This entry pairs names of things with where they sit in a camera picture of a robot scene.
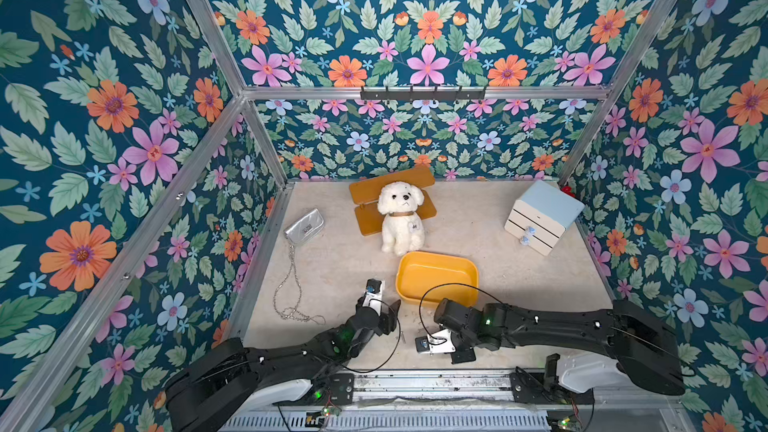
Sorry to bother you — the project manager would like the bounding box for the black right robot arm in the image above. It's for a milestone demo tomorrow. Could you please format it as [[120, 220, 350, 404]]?
[[434, 299, 685, 396]]

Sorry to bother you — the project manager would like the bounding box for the yellow plastic storage box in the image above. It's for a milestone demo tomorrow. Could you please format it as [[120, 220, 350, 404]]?
[[396, 251, 479, 307]]

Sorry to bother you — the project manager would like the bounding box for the black hook rail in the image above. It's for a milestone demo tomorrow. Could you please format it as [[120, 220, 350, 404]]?
[[360, 86, 487, 102]]

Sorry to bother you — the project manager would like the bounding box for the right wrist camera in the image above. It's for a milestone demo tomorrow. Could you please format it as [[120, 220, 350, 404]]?
[[415, 329, 456, 355]]

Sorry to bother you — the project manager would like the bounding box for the aluminium frame rail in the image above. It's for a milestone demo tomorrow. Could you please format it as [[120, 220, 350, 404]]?
[[335, 370, 679, 409]]

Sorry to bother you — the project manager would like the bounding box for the silver clutch purse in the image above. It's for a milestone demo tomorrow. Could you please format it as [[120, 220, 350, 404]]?
[[284, 208, 325, 247]]

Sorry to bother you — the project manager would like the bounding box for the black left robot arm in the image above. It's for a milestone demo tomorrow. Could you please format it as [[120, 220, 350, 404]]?
[[165, 295, 402, 431]]

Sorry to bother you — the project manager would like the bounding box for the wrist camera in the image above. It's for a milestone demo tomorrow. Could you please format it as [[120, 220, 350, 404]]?
[[415, 329, 456, 355], [365, 279, 385, 299]]

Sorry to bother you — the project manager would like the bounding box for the silver purse chain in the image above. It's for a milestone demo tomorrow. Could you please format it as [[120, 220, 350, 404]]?
[[272, 242, 326, 325]]

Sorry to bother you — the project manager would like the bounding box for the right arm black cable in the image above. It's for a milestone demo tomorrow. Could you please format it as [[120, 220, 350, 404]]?
[[418, 282, 505, 346]]

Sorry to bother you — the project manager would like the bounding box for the white plush dog toy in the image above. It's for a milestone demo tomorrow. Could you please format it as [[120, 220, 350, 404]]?
[[377, 182, 426, 257]]

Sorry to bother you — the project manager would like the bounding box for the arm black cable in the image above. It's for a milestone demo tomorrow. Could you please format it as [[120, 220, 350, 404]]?
[[335, 298, 403, 375], [418, 282, 505, 346]]

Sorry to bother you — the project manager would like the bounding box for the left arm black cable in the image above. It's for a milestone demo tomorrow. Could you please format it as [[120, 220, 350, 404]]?
[[335, 298, 403, 375]]

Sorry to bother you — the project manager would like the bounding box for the white mini drawer cabinet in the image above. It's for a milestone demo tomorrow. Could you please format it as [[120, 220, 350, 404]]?
[[504, 181, 585, 256]]

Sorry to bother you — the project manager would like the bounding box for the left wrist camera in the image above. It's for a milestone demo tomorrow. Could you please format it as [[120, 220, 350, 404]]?
[[365, 279, 385, 299]]

